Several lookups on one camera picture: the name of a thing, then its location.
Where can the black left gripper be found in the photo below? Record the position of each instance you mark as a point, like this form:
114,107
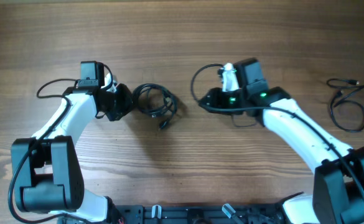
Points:
122,89

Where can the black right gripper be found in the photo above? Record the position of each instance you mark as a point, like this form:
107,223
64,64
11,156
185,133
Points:
214,101

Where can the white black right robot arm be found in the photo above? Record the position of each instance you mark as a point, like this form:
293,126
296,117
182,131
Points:
338,168

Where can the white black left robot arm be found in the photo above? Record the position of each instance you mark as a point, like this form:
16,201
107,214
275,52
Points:
46,175

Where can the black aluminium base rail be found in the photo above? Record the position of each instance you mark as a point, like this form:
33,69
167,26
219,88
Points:
250,214

